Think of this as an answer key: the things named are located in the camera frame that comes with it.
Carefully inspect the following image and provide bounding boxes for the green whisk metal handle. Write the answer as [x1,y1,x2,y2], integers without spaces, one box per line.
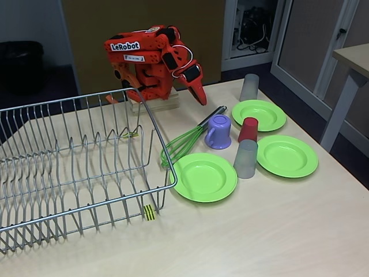
[160,106,228,168]

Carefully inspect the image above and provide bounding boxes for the purple plastic mug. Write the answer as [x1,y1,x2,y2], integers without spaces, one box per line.
[204,114,232,150]

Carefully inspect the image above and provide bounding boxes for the grey translucent plastic cup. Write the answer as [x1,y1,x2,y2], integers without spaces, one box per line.
[239,74,259,102]
[232,139,259,179]

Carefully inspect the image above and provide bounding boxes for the red plastic cup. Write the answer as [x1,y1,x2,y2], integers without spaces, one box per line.
[237,117,259,144]

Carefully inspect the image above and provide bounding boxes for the green plastic plate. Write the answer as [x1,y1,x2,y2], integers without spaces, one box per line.
[231,100,287,133]
[255,135,319,178]
[174,152,238,204]

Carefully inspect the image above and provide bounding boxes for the wooden base block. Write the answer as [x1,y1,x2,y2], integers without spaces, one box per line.
[129,88,181,116]

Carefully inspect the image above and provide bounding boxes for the orange table clamp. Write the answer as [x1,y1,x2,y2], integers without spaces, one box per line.
[105,62,145,104]

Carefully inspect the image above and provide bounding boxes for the white open cabinet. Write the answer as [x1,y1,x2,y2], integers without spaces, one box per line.
[221,0,286,73]

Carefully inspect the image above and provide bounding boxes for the black electronics in cabinet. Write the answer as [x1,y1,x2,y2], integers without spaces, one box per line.
[240,7,273,44]

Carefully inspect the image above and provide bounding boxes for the white framed sliding door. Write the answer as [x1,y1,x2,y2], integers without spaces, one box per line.
[270,0,369,139]

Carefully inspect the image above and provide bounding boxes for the brown board panel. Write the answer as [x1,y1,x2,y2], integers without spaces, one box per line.
[62,0,226,93]

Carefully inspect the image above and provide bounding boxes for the beige side table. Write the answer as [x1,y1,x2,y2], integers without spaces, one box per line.
[319,43,369,152]

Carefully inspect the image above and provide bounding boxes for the white cable in cabinet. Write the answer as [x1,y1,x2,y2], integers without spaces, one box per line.
[238,24,270,53]

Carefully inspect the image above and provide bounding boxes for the metal wire dish rack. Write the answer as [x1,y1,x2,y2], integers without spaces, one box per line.
[0,88,178,254]

